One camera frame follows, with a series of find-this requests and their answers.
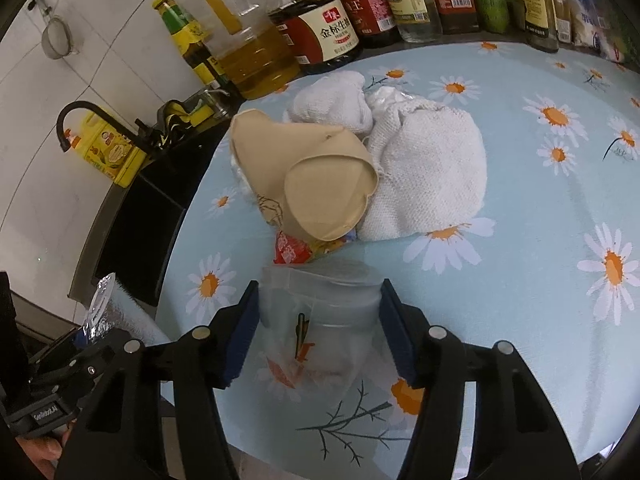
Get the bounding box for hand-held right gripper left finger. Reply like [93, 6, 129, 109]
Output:
[55, 280, 261, 480]

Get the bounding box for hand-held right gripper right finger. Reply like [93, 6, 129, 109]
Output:
[378, 277, 583, 480]

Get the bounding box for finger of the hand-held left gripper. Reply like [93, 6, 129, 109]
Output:
[30, 329, 127, 402]

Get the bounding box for silver foil packet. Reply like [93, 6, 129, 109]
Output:
[82, 272, 171, 348]

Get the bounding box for clear plastic bag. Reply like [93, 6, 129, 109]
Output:
[257, 259, 386, 406]
[367, 85, 426, 116]

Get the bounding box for white knit towel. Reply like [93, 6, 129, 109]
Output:
[357, 97, 488, 241]

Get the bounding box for person's left hand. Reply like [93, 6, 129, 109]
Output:
[15, 422, 68, 480]

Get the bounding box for red snack wrapper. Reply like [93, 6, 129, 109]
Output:
[272, 230, 361, 266]

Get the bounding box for black kitchen sink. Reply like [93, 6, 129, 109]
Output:
[92, 160, 211, 306]

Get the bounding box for beige bra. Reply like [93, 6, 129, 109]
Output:
[229, 109, 380, 242]

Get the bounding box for daisy print tablecloth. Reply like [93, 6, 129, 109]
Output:
[155, 40, 640, 466]

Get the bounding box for yellow oil tin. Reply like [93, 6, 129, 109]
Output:
[67, 112, 146, 188]

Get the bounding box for yellow sponge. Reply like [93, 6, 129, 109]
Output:
[187, 100, 216, 123]

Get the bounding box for yellow and black cloth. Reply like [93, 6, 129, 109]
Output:
[157, 100, 201, 148]

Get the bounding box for metal soap dispenser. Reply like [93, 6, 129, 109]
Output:
[197, 87, 233, 118]

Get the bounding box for white crumpled cloth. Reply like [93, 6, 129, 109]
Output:
[290, 71, 376, 136]

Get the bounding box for black faucet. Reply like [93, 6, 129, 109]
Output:
[56, 101, 166, 161]

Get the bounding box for large cooking oil jug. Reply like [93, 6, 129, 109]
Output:
[177, 0, 301, 101]

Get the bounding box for green cap oil bottle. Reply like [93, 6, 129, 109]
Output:
[152, 0, 231, 91]

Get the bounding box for large soy sauce jug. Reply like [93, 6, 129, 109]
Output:
[267, 0, 363, 75]

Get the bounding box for metal mesh strainer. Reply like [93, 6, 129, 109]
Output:
[27, 0, 81, 58]

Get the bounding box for red label sauce bottle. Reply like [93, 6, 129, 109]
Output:
[322, 0, 401, 48]

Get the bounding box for clear vinegar bottle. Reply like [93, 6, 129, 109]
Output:
[372, 0, 443, 43]

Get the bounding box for dark bottle yellow label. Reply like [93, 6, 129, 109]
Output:
[517, 0, 561, 53]

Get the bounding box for white plastic packet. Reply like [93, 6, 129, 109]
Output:
[552, 0, 631, 63]

